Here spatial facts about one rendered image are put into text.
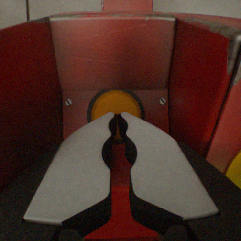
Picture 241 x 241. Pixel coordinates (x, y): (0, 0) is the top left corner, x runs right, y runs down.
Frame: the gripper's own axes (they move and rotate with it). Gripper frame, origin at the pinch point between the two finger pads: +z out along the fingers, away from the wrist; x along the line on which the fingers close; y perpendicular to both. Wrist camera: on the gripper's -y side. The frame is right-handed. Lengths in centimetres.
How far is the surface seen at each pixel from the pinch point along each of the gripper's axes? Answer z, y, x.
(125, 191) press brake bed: 13.4, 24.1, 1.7
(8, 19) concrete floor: 74, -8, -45
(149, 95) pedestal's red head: 3.4, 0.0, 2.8
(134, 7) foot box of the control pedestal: 61, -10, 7
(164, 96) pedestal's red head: 3.3, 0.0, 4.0
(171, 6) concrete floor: 73, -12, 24
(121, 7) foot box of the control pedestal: 62, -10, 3
